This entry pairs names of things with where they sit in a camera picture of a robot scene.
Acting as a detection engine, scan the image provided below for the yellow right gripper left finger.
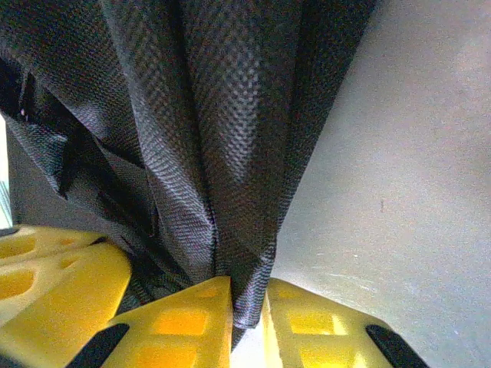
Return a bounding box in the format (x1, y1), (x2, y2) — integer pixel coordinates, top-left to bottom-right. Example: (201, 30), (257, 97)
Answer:
(74, 275), (236, 368)

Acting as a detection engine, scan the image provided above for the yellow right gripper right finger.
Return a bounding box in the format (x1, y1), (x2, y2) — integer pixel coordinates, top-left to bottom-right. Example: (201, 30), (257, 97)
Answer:
(262, 278), (430, 368)

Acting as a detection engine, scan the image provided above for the black fabric backpack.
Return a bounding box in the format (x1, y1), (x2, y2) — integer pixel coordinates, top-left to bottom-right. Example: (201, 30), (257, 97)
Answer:
(0, 0), (379, 352)

